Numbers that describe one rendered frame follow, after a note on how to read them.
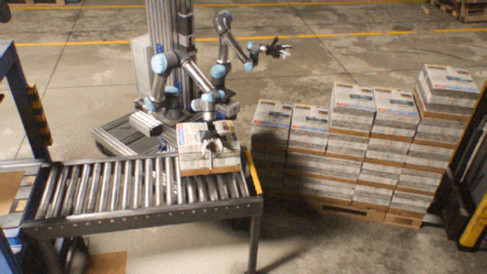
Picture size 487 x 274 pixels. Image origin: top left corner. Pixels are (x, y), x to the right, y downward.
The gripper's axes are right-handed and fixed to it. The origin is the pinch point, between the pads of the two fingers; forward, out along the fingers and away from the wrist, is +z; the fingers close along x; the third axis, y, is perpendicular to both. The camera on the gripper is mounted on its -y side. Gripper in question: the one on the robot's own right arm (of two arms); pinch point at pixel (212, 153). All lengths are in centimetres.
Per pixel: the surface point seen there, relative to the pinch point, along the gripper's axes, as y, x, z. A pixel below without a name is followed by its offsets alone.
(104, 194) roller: 11, 65, 20
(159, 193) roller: 8.5, 33.3, 22.0
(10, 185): 23, 120, 10
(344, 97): 40, -101, -29
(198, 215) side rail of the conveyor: -0.4, 11.5, 35.4
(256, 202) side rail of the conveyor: -2.8, -23.1, 31.1
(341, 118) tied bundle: 36, -96, -14
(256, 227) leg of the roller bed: 10, -24, 50
